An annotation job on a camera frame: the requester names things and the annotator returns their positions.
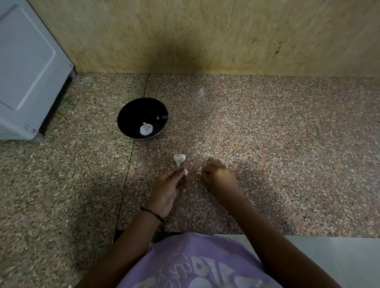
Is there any person's right hand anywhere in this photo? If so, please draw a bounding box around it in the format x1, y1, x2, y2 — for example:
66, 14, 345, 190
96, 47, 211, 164
200, 161, 243, 200

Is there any person's left hand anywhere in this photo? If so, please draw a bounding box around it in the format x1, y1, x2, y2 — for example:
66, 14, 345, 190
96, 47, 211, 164
145, 167, 191, 220

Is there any person's left forearm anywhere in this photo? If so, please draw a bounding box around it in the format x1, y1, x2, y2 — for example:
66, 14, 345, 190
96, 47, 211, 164
76, 208, 164, 288

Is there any person's right forearm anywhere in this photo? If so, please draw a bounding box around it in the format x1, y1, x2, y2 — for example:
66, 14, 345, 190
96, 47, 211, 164
214, 193, 342, 288

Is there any black thread wristband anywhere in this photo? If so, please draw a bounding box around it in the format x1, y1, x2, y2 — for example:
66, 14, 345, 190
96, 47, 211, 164
140, 207, 165, 223

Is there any black bowl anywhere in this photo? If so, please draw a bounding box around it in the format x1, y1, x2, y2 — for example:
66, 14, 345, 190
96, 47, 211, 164
117, 98, 169, 140

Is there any lilac printed shirt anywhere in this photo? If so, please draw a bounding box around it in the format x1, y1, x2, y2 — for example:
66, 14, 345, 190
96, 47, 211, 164
116, 232, 284, 288

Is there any white appliance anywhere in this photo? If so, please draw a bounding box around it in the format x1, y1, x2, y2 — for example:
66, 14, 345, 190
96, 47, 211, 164
0, 0, 76, 140

